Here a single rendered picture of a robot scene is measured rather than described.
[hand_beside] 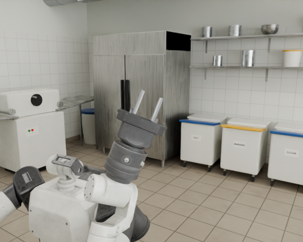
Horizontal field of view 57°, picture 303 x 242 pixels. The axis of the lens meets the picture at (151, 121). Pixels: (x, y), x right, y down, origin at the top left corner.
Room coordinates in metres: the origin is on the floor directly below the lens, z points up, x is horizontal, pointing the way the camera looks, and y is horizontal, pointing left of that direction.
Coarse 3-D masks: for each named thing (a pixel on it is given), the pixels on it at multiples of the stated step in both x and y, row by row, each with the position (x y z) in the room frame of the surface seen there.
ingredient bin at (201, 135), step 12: (180, 120) 4.11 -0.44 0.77; (192, 120) 4.19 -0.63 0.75; (204, 120) 4.23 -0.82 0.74; (216, 120) 4.13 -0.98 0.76; (192, 132) 4.04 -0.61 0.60; (204, 132) 3.95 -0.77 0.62; (216, 132) 4.01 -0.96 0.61; (192, 144) 4.04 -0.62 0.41; (204, 144) 3.94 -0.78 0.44; (216, 144) 4.03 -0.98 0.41; (180, 156) 4.14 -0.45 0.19; (192, 156) 4.03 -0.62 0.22; (204, 156) 3.94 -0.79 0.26; (216, 156) 4.06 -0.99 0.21
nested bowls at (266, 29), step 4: (268, 24) 3.89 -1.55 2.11; (272, 24) 3.88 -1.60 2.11; (276, 24) 3.89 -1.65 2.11; (264, 28) 3.93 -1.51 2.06; (268, 28) 3.89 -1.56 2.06; (272, 28) 3.88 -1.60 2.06; (276, 28) 3.89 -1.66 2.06; (264, 32) 3.95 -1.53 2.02; (268, 32) 3.91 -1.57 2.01; (272, 32) 3.90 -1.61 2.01; (276, 32) 3.93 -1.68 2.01
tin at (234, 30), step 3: (231, 27) 4.19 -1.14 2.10; (234, 27) 4.17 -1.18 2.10; (237, 27) 4.16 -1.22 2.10; (240, 27) 4.19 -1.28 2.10; (228, 30) 4.26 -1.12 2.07; (231, 30) 4.19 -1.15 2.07; (234, 30) 4.17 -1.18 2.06; (237, 30) 4.16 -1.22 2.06; (240, 30) 4.20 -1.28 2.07; (228, 33) 4.25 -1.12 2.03; (231, 33) 4.19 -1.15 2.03; (234, 33) 4.17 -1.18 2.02; (237, 33) 4.16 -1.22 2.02; (240, 33) 4.20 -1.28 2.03
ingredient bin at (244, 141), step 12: (240, 120) 4.09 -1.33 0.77; (252, 120) 4.09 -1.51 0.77; (228, 132) 3.74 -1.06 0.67; (240, 132) 3.66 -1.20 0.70; (252, 132) 3.58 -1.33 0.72; (264, 132) 3.73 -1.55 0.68; (228, 144) 3.74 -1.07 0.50; (240, 144) 3.65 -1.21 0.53; (252, 144) 3.57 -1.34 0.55; (264, 144) 3.80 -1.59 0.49; (228, 156) 3.73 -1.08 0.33; (240, 156) 3.65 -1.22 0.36; (252, 156) 3.56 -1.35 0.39; (264, 156) 3.87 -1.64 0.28; (228, 168) 3.73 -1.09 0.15; (240, 168) 3.64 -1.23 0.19; (252, 168) 3.56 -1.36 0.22; (252, 180) 3.58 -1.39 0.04
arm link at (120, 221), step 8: (136, 192) 0.64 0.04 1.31; (136, 200) 0.64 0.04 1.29; (120, 208) 0.64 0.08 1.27; (128, 208) 0.62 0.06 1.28; (112, 216) 0.65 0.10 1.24; (120, 216) 0.63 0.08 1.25; (128, 216) 0.61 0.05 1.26; (96, 224) 0.58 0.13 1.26; (104, 224) 0.61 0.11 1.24; (112, 224) 0.63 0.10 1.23; (120, 224) 0.59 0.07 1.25; (128, 224) 0.60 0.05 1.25; (96, 232) 0.57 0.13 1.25; (104, 232) 0.57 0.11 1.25; (112, 232) 0.58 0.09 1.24; (120, 232) 0.59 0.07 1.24
